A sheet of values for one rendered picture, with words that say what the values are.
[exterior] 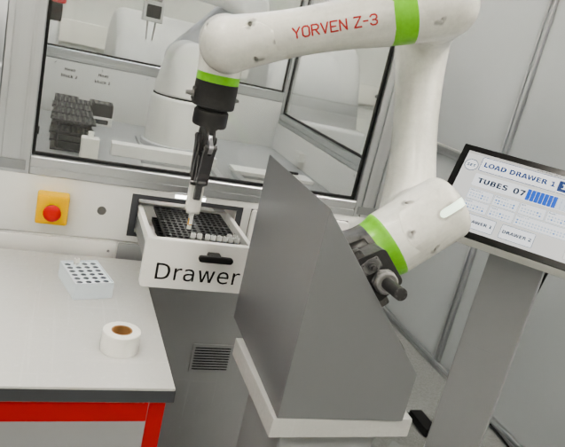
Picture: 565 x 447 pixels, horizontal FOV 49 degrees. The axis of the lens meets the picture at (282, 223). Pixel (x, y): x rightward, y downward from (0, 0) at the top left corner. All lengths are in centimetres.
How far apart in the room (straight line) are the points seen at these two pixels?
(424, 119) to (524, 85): 168
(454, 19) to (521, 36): 189
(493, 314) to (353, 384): 93
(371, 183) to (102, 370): 95
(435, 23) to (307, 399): 72
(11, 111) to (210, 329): 77
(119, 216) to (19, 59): 43
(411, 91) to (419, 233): 36
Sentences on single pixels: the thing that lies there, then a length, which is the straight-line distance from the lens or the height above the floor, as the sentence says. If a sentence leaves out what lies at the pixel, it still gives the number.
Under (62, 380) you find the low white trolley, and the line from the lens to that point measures 112.
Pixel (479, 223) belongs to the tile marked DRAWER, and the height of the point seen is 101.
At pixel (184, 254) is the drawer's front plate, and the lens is 133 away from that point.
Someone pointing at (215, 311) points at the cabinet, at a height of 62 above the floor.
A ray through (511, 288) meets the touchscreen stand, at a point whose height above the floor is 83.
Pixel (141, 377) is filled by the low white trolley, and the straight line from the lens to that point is 115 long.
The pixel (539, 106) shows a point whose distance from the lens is 292.
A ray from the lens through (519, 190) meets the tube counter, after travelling 192.
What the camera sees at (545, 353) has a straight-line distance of 273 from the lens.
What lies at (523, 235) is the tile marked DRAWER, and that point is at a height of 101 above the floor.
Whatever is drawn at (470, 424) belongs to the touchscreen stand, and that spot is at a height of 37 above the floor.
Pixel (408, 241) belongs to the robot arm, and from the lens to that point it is 113.
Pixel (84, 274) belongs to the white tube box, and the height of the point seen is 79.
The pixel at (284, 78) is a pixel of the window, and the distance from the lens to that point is 163.
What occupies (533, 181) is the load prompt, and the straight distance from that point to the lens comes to 194.
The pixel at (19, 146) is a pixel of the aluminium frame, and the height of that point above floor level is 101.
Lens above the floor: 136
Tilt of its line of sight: 16 degrees down
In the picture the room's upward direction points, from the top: 13 degrees clockwise
